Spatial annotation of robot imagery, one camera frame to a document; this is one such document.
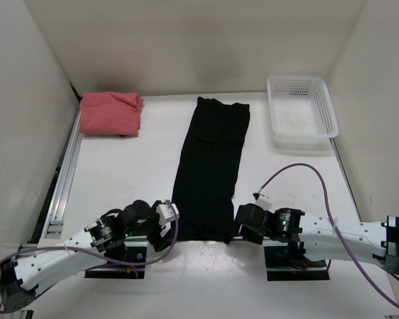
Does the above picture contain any white plastic laundry basket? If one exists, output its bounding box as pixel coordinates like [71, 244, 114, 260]
[267, 75, 339, 148]

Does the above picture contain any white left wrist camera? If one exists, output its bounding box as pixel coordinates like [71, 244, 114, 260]
[156, 202, 180, 226]

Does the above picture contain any aluminium left frame profile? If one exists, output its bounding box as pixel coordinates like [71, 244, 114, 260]
[0, 110, 82, 317]

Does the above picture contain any black t shirt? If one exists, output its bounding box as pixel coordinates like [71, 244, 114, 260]
[172, 97, 250, 243]

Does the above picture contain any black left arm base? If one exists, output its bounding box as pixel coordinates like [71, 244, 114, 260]
[84, 239, 147, 282]

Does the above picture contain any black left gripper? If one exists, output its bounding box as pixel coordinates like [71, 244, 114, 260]
[125, 200, 176, 251]

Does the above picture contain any pink t shirt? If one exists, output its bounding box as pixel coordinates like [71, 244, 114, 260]
[79, 92, 144, 137]

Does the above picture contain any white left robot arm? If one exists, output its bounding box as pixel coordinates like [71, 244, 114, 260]
[0, 200, 180, 314]

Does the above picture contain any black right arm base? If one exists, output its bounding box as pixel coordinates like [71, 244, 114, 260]
[263, 243, 331, 282]

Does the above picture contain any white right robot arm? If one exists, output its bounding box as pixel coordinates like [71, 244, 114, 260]
[235, 203, 399, 276]

